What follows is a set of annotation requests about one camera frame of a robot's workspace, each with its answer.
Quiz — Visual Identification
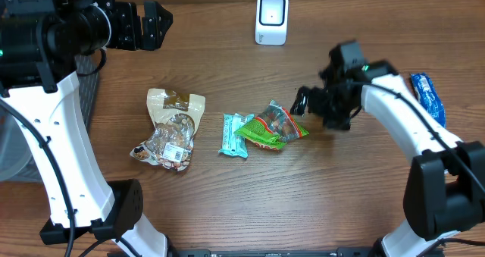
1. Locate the blue snack packet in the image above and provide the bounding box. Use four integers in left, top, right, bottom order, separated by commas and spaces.
411, 73, 446, 127

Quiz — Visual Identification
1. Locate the green candy packet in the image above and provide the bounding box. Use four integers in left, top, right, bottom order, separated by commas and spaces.
235, 100, 309, 151

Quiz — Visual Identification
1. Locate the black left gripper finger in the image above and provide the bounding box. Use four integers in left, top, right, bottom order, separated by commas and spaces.
142, 1, 173, 32
141, 30, 166, 51

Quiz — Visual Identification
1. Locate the grey plastic basket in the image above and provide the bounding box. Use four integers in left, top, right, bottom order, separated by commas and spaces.
1, 73, 99, 183

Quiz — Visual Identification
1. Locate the white barcode scanner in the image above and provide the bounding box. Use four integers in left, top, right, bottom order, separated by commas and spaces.
255, 0, 289, 45

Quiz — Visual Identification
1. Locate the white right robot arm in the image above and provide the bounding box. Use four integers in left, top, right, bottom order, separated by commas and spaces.
290, 40, 484, 256

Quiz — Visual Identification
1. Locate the beige nut snack bag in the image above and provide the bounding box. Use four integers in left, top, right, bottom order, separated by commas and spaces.
130, 88, 205, 172

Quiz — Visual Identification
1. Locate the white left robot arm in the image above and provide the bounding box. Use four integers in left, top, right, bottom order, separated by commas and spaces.
1, 0, 176, 256

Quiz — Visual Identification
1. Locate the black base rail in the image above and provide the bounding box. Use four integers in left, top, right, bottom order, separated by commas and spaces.
108, 247, 444, 257

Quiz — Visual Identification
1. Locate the teal snack packet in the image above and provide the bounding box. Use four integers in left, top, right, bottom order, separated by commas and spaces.
218, 113, 254, 158

